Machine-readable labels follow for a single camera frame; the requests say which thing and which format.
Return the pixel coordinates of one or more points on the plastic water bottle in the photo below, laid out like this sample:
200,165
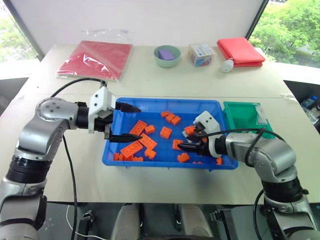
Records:
309,102

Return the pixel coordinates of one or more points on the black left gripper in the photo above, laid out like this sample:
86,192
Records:
106,120

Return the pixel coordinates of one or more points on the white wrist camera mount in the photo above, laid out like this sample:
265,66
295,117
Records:
100,100
208,121

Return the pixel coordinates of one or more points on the small white oval object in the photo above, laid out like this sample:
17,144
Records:
227,66

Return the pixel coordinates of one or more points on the grey rounded shape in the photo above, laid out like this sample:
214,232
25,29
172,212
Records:
125,222

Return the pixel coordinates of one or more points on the clear box of cards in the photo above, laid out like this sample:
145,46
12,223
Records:
201,53

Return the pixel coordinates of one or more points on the clear plastic label tab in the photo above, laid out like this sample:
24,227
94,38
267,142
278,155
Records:
261,116

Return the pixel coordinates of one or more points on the long orange building brick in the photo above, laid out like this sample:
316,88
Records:
148,141
136,158
131,149
138,127

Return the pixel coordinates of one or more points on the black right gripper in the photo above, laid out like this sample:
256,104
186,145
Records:
203,145

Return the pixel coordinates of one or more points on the folded red cloth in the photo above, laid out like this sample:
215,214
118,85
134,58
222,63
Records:
240,50

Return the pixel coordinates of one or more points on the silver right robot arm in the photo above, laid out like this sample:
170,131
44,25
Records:
275,155

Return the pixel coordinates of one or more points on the red cloth in plastic bag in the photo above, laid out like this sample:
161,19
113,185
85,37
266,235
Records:
100,57

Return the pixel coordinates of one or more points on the square orange building brick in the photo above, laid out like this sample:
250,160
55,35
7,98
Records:
176,143
165,132

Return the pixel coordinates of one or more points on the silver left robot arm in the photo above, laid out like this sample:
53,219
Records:
45,130

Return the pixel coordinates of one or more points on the small orange building brick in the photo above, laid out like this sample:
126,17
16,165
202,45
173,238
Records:
150,153
183,157
176,120
164,114
170,117
189,130
149,129
219,160
118,156

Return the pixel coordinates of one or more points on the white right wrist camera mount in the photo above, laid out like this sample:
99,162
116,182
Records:
208,121

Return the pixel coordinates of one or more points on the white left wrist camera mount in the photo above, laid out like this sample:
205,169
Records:
100,100

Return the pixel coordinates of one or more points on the pale green bowl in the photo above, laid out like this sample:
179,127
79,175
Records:
166,63

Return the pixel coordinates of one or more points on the green plastic bin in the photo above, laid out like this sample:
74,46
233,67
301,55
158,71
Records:
240,115

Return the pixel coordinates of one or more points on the blue plastic bin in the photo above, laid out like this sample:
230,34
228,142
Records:
160,165

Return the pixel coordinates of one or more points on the purple block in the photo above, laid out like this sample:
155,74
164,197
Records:
166,54

